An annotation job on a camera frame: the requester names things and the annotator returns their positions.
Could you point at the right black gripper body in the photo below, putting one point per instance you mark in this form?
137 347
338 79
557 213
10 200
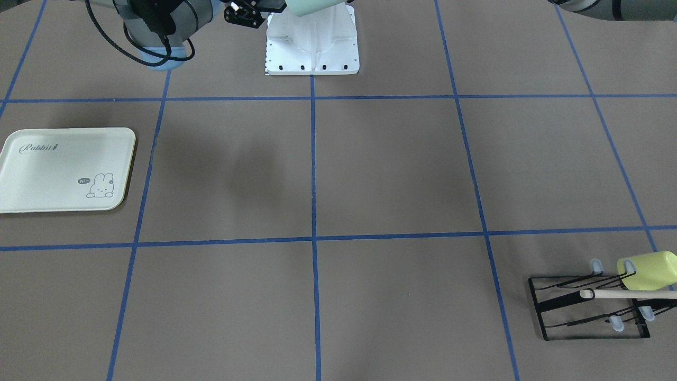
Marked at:
244 14

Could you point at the pale green cup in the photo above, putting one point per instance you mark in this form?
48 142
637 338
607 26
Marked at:
300 8

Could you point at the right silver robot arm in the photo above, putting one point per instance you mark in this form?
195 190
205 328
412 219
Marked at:
161 30

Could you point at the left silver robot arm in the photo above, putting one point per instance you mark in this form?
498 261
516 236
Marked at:
621 10

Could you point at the cream rabbit tray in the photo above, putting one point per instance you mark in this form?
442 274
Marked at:
66 170

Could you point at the yellow cup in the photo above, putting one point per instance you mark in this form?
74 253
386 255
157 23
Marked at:
648 272

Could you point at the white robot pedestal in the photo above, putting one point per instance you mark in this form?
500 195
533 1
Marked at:
323 43

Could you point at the black wire cup rack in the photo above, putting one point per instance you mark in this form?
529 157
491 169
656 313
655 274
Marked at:
595 305

